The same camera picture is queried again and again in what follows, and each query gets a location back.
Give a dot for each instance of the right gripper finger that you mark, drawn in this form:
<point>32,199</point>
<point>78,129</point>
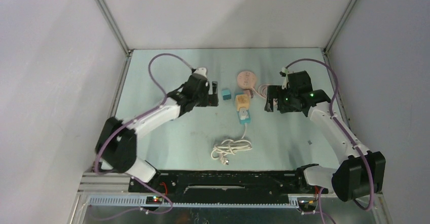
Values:
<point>272,91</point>
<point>269,105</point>

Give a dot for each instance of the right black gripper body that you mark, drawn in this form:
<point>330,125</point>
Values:
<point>286,103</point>

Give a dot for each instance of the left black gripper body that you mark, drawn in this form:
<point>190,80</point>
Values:
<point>202,99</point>

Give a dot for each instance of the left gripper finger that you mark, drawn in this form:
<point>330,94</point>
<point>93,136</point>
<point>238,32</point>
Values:
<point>214,88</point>
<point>213,100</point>

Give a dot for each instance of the teal power strip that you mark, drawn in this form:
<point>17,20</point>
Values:
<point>244,116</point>

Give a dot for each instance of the beige cube adapter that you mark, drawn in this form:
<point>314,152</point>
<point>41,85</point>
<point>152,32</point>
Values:
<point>242,101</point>

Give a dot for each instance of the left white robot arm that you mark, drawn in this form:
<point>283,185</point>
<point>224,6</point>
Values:
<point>117,144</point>

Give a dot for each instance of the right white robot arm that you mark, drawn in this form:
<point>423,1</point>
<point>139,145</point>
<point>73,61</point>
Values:
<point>361,171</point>

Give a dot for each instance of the teal plug adapter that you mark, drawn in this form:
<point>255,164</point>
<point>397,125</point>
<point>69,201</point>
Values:
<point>226,94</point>

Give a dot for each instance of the pink brown plug adapter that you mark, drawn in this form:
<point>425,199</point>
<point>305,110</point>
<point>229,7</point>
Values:
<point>249,93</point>

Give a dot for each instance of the pink round power strip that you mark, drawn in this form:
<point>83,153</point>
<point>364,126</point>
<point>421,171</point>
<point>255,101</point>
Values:
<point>246,80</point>

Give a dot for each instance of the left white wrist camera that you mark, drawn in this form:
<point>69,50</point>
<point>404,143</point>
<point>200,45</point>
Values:
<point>202,71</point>

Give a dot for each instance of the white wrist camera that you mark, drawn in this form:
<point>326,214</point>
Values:
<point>202,71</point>
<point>284,73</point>

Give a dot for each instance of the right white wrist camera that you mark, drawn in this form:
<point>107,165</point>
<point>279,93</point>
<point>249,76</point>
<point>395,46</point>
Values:
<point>284,73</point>

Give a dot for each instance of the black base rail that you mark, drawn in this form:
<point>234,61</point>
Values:
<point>231,186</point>

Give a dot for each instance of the grey cable duct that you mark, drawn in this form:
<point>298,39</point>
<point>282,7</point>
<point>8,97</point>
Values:
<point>150,201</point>

